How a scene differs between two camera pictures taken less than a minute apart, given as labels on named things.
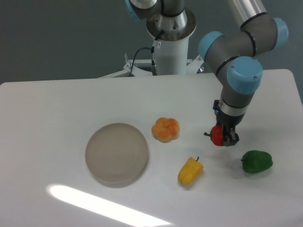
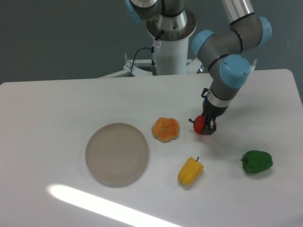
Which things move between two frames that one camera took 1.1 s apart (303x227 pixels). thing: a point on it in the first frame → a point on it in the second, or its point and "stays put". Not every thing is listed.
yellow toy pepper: [190, 171] stays put
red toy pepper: [216, 135] → [198, 123]
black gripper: [230, 136] → [212, 112]
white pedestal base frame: [135, 68] stays put
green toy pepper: [255, 161] stays put
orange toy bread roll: [165, 130] stays put
